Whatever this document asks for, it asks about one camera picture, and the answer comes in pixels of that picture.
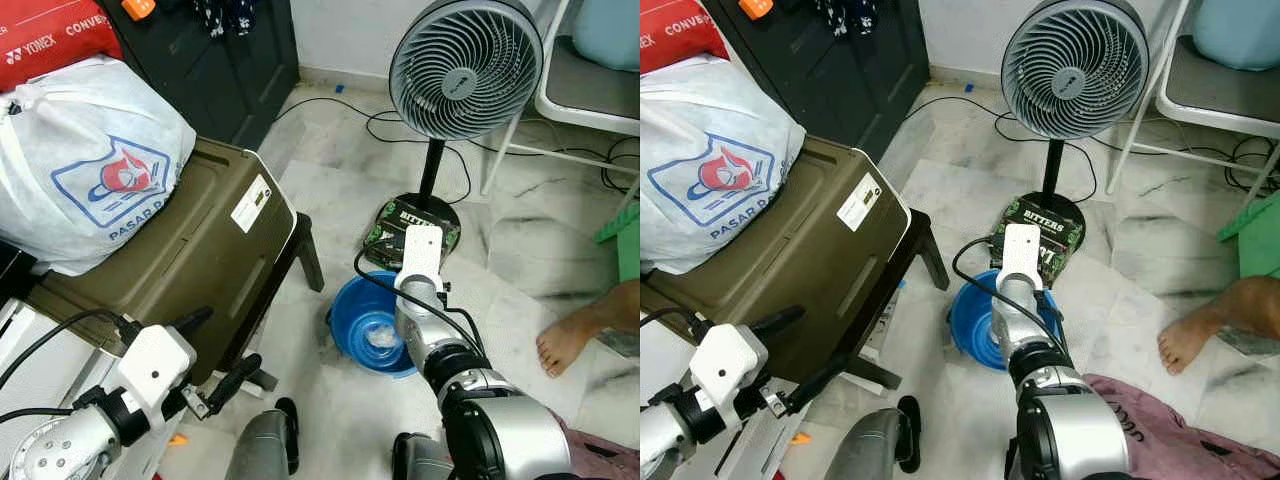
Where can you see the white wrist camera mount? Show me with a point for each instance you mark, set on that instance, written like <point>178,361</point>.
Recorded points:
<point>727,365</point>
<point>1021,250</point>
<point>155,365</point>
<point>421,250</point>

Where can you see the small orange object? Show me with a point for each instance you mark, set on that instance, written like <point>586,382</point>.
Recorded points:
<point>756,8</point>
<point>138,8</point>

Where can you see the blue plastic basin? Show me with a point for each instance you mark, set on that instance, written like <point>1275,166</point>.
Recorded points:
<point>975,320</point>
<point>355,320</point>

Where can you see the green black Bitters box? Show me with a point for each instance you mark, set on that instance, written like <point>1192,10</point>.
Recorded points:
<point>1065,235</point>
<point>385,228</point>

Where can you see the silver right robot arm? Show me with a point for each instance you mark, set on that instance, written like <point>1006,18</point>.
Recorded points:
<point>500,430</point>
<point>1075,430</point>

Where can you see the olive green storage box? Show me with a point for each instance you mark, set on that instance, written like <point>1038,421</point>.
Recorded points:
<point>200,260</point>
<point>810,260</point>

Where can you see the silver robot right leg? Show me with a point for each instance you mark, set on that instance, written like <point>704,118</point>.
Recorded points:
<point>425,462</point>

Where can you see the white metal chair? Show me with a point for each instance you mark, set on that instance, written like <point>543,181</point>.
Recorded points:
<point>585,95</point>
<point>1220,95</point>

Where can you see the dark floral cloth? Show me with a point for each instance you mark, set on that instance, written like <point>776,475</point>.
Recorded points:
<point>845,15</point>
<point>225,15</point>

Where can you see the light blue container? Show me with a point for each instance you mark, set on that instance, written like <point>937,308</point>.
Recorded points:
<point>610,35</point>
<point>1240,35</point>

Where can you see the red Yonex bag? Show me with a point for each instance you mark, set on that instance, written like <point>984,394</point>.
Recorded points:
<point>50,30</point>
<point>680,30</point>

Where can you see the person's bare foot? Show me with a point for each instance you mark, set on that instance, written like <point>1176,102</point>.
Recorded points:
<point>575,335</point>
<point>1200,335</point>

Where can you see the white printed plastic bag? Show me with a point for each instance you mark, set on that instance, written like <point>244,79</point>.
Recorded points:
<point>90,170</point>
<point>710,170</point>

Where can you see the black cabinet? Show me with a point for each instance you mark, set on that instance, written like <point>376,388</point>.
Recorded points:
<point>220,80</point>
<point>850,80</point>

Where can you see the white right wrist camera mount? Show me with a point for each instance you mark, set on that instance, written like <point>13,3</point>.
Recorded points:
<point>421,250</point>
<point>1021,250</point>

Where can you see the black stool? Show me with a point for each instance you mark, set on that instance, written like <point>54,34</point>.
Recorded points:
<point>930,250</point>
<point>310,255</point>

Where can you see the grey pedestal fan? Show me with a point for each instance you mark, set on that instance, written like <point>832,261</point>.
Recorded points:
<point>1075,70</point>
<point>465,70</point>

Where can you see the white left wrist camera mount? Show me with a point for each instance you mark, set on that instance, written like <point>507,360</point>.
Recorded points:
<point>727,365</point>
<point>155,365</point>

